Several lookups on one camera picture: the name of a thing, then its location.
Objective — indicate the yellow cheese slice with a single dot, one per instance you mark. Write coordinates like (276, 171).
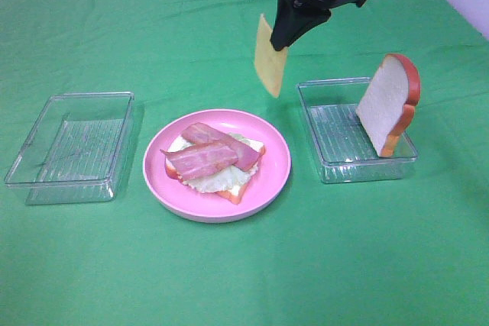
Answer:
(269, 63)

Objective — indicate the bread slice with crust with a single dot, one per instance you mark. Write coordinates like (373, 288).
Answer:
(389, 104)

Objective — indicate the bacon strip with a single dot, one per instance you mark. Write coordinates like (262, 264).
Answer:
(200, 133)
(201, 160)

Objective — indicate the green lettuce leaf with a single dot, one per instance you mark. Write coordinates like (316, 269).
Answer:
(231, 179)

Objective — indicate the clear right plastic tray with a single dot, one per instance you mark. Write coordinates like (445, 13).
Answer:
(341, 149)

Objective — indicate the clear plastic tray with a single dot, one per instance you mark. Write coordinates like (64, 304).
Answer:
(76, 150)
(341, 149)

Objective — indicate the pink plate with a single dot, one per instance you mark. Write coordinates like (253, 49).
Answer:
(264, 187)

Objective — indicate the clear left plastic tray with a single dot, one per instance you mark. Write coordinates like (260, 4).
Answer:
(76, 150)

